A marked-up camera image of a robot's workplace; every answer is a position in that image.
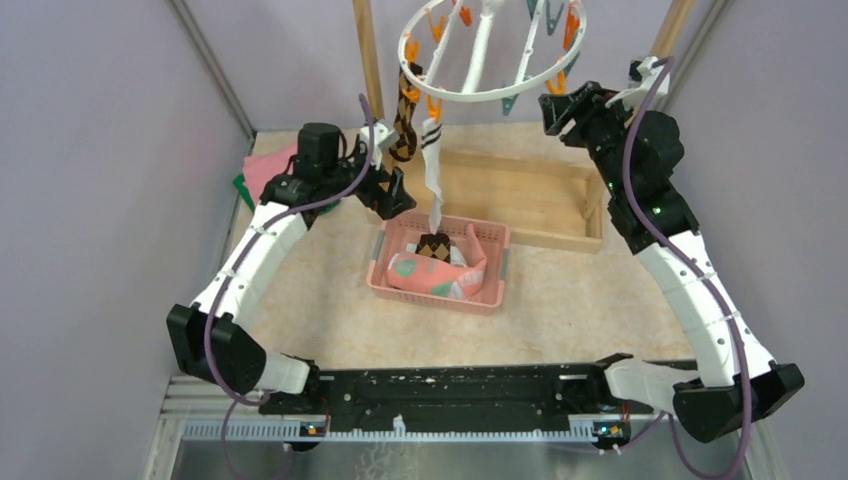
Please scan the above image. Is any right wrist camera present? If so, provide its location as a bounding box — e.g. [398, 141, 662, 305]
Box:
[605, 56, 672, 110]

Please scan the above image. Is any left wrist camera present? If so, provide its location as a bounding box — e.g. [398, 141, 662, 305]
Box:
[359, 120, 400, 169]

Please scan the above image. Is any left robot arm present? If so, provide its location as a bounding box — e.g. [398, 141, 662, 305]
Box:
[166, 121, 416, 414]

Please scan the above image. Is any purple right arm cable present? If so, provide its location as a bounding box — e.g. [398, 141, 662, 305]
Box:
[621, 55, 755, 480]

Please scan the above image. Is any green folded cloth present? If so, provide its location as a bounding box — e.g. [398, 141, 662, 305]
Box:
[232, 173, 255, 212]

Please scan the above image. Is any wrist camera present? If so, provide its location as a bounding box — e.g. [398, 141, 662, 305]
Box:
[605, 56, 672, 110]
[359, 120, 400, 169]

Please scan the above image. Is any wooden hanger rack stand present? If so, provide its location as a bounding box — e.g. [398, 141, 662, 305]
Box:
[351, 0, 698, 256]

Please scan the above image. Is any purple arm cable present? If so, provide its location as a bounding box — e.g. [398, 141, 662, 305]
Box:
[202, 92, 378, 480]
[621, 55, 755, 480]

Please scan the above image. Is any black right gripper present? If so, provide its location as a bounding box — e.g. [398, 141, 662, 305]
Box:
[539, 81, 639, 198]

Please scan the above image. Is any teal clothes peg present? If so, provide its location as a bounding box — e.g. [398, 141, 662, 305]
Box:
[501, 94, 519, 117]

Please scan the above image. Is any white round clip hanger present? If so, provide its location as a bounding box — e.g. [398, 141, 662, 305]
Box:
[396, 1, 587, 103]

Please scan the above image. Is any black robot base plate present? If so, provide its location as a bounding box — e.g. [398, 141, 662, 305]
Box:
[259, 363, 653, 449]

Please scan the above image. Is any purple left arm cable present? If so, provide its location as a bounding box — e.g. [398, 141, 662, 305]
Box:
[202, 92, 378, 480]

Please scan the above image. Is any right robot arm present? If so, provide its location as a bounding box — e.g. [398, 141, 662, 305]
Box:
[538, 81, 805, 443]

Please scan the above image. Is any orange clothes peg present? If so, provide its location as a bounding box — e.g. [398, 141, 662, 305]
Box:
[426, 95, 442, 124]
[546, 71, 567, 95]

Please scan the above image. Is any brown argyle sock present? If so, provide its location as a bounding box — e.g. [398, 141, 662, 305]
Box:
[389, 68, 421, 163]
[415, 232, 452, 263]

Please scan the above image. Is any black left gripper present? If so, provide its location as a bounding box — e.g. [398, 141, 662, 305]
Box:
[324, 140, 417, 220]

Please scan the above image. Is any pink folded cloth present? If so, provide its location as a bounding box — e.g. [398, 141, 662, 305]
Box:
[242, 144, 297, 209]

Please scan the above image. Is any pink plastic basket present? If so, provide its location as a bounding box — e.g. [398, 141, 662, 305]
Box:
[366, 211, 511, 315]

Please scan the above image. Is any white black striped sock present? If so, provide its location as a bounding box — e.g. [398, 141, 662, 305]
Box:
[420, 117, 444, 234]

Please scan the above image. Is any pink teal sock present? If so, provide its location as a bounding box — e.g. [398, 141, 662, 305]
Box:
[386, 223, 488, 300]

